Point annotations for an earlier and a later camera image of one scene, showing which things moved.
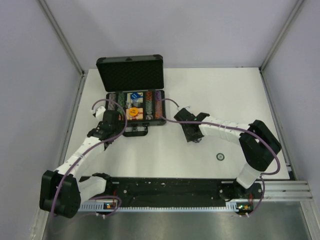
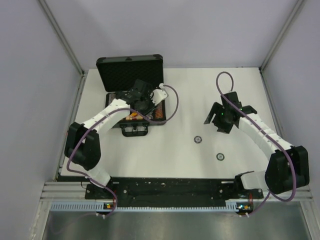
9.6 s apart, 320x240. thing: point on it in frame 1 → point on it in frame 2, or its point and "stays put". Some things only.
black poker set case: [137, 83] stays put
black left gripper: [119, 128] → [151, 107]
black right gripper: [190, 137] → [217, 109]
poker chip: [220, 156] stays put
